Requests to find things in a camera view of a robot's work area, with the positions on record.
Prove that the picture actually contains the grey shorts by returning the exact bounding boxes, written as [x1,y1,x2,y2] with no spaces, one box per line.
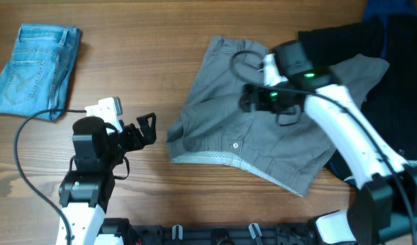
[166,35,390,197]

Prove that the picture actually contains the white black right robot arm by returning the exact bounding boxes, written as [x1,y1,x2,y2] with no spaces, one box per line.
[240,41,417,244]

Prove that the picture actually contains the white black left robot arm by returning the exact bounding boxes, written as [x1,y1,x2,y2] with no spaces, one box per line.
[57,113,157,244]

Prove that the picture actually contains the folded blue denim jeans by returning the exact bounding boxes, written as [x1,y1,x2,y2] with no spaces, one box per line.
[0,24,82,121]

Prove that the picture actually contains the black shirt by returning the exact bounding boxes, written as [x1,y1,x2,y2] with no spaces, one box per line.
[298,14,417,165]

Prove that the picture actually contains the blue garment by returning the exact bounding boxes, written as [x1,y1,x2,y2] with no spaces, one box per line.
[362,0,417,22]

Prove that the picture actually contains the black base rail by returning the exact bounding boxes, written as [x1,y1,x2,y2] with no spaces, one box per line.
[98,218,324,245]

